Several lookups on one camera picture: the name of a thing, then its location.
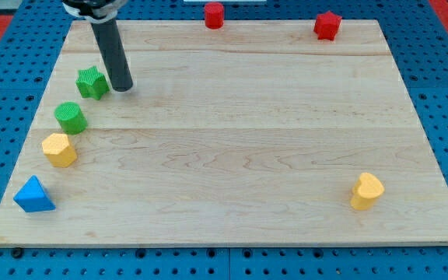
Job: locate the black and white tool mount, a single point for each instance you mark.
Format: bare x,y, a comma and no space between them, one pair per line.
95,11

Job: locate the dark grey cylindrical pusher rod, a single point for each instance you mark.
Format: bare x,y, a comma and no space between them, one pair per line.
111,48

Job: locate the yellow hexagon block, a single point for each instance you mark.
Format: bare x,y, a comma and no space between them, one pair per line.
59,150

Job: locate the yellow heart block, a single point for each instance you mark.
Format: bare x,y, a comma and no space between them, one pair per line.
366,192

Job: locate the green star block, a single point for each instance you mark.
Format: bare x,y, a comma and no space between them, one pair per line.
91,83

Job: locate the green cylinder block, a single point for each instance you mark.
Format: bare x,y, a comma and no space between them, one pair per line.
70,117

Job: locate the red cylinder block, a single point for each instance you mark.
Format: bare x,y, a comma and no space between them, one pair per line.
214,15

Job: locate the light wooden board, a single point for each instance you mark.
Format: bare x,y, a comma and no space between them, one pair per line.
251,135

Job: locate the blue triangle block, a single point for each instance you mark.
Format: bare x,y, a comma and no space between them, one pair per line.
33,197

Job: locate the red star block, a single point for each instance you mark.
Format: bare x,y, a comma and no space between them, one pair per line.
327,25

